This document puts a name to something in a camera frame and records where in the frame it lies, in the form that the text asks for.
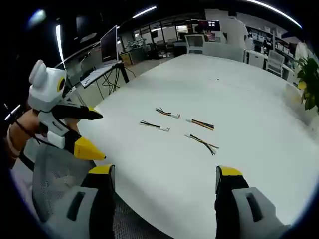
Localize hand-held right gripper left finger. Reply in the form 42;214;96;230
46;164;117;239

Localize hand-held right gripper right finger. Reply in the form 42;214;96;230
214;165;292;239

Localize white JST connector with wires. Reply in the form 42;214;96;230
155;107;181;120
139;119;171;132

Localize JST socket with colourful wires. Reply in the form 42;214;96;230
185;118;216;131
184;133;220;156

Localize person's left hand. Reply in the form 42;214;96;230
15;109;80;141

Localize grey mesh office chair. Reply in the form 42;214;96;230
31;143;100;224

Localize white side desk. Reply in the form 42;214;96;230
79;60;125;88

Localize yellow cabinet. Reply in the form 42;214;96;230
121;52;133;66

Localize computer monitor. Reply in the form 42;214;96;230
100;24;119;64

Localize short ceiling light strip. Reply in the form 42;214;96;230
132;5;158;19

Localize green potted plant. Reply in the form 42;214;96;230
296;56;319;111

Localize white mesh chair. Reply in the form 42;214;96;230
266;50;285;76

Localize storage shelves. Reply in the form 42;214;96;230
245;21;301;59

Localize long ceiling light strip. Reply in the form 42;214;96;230
245;0;303;28

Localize thin black cable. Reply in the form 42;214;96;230
15;120;42;145

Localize red wall screen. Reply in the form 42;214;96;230
197;20;221;42

